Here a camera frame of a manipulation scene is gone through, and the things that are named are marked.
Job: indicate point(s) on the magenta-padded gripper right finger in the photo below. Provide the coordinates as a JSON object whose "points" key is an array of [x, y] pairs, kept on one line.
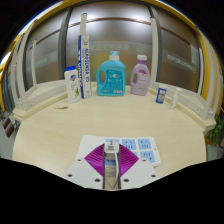
{"points": [[141, 171]]}

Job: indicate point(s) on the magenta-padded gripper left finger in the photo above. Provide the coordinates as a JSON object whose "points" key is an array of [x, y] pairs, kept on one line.
{"points": [[81, 171]]}

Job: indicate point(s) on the white power strip blue sockets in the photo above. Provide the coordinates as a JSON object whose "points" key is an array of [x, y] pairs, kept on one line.
{"points": [[146, 146]]}

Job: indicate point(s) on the small flat object on table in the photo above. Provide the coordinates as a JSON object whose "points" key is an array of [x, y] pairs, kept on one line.
{"points": [[61, 107]]}

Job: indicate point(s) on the small blue and white bottle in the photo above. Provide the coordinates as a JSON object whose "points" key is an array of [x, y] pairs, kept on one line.
{"points": [[161, 94]]}

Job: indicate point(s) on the green potted plant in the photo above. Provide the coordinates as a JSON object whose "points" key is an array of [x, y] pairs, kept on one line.
{"points": [[214, 131]]}

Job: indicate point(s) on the white bottle with blue cap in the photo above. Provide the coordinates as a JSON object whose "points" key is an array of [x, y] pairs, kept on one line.
{"points": [[72, 86]]}

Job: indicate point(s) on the group of dark chairs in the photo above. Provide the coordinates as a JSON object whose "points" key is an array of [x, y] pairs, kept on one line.
{"points": [[8, 125]]}

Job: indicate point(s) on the upturned white-legged table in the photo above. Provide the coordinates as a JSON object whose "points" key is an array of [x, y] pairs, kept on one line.
{"points": [[40, 95], [193, 100]]}

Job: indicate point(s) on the purple detergent bottle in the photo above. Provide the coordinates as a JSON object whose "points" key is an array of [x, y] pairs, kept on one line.
{"points": [[140, 78]]}

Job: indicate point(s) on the blue detergent bottle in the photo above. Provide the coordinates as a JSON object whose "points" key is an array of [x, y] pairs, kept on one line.
{"points": [[111, 78]]}

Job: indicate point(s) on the tall white and blue box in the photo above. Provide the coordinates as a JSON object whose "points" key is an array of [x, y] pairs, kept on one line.
{"points": [[85, 66]]}

